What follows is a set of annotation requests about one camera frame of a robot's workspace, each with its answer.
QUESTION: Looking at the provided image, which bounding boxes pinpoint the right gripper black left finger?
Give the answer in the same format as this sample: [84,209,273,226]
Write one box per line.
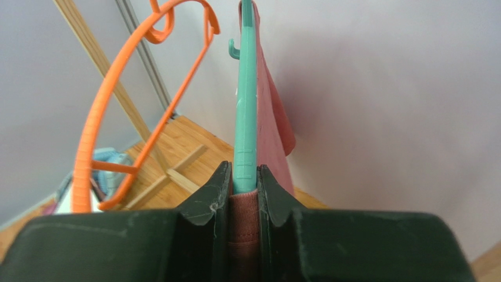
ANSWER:
[1,161,232,281]

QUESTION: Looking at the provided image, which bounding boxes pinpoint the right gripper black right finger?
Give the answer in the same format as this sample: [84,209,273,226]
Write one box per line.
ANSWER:
[257,165,475,281]

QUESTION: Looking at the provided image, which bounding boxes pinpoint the teal plastic hanger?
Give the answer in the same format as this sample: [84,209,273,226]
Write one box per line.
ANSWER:
[229,1,257,194]

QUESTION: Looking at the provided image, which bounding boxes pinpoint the red t-shirt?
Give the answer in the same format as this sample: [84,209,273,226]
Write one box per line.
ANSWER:
[228,2,296,281]

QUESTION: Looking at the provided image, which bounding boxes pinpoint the orange plastic hanger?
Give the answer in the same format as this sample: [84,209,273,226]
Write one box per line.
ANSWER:
[70,0,221,214]

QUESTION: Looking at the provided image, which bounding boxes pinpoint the wooden hanger rack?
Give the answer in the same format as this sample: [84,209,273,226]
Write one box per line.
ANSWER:
[55,1,220,213]

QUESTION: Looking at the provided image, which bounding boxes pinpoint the light blue headphones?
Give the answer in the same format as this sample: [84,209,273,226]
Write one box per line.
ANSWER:
[55,147,134,202]

